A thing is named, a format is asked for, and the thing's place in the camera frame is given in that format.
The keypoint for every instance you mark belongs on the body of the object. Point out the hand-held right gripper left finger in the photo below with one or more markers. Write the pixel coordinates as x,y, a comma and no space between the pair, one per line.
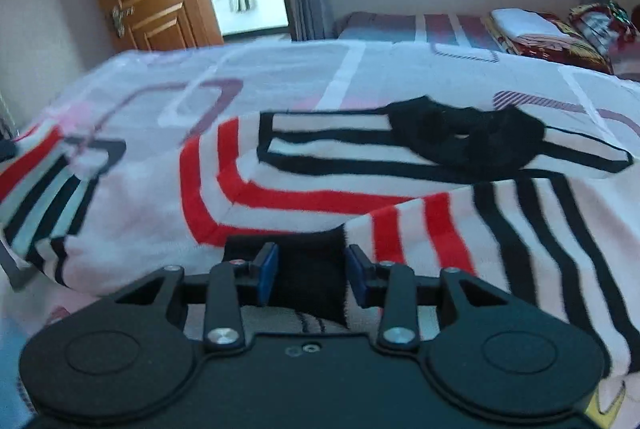
267,271

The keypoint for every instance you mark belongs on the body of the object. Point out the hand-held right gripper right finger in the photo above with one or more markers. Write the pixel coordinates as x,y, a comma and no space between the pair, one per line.
356,273

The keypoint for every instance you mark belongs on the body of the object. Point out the red black white striped sweater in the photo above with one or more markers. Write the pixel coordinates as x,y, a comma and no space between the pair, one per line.
310,204

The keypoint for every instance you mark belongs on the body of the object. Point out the bed with pink grey sheet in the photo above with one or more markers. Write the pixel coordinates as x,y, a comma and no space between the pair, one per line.
150,74

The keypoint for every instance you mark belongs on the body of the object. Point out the bed with striped sheet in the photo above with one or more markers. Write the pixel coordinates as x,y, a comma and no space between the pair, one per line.
390,26

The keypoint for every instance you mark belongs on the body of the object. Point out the red yellow patterned blanket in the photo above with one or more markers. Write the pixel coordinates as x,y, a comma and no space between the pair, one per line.
560,51

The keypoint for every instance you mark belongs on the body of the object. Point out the folded white cloth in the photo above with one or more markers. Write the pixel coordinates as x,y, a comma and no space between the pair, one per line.
527,23

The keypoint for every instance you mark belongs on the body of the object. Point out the striped red pillow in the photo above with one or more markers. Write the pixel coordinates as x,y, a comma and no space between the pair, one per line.
607,26

